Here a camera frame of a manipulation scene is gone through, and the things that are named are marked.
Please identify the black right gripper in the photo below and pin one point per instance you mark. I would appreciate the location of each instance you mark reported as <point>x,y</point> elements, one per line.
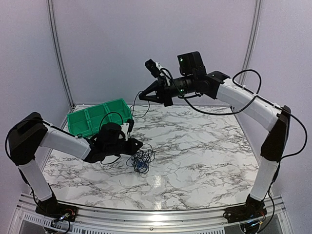
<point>158,86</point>

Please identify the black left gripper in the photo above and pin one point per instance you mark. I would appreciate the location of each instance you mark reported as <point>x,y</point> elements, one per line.
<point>132,148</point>

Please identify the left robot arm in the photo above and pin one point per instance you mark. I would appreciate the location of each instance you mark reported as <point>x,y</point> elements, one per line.
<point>29,141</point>

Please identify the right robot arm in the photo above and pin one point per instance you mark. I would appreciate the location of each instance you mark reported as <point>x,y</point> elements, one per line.
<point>194,79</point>

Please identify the green bin right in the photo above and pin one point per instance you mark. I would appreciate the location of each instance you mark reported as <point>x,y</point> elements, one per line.
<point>118,110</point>

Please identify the green bin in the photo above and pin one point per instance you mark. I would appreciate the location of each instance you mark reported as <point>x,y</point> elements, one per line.
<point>118,110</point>
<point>79,123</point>
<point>96,114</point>

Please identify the green bin middle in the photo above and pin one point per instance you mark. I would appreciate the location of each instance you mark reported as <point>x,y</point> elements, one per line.
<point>96,114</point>

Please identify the green bin left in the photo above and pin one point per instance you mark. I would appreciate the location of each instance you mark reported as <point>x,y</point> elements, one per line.
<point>79,123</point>

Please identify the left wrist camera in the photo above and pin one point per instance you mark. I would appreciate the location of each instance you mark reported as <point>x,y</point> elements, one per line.
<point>126,128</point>

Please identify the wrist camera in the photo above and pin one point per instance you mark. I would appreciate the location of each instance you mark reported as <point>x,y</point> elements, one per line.
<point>126,128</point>
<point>154,68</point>

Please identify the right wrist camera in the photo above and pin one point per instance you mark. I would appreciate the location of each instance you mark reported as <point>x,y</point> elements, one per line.
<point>154,68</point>

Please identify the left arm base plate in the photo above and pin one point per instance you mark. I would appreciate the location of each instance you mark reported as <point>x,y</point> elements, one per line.
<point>57,211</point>

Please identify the right aluminium corner post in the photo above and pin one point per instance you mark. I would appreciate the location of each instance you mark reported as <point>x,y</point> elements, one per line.
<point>253,34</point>

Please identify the aluminium corner post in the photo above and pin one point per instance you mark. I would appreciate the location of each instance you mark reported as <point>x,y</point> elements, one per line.
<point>253,34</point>
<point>58,53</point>

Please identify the aluminium front rail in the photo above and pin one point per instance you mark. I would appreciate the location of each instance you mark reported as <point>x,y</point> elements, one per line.
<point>97,220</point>

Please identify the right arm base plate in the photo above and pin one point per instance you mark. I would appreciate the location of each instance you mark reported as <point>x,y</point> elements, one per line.
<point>247,211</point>

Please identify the left aluminium corner post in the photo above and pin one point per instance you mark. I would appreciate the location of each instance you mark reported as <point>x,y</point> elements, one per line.
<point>58,53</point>

